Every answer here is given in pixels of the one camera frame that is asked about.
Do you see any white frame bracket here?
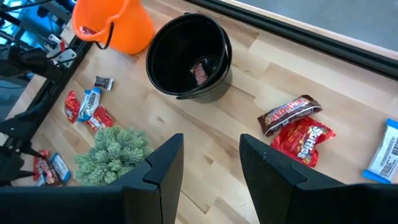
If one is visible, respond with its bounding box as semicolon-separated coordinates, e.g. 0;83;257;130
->
43;34;77;68

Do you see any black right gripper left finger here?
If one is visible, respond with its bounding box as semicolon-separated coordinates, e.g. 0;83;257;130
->
0;133;185;224

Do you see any black plastic bucket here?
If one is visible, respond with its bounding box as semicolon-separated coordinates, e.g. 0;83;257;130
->
145;12;233;101

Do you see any orange pumpkin face bucket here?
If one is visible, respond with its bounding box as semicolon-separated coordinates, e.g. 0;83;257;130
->
72;0;155;55

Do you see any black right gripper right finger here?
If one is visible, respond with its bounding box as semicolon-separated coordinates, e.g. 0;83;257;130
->
239;133;398;224

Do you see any green plant in grey pot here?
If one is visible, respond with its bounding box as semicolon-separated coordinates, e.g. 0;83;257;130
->
73;126;155;187

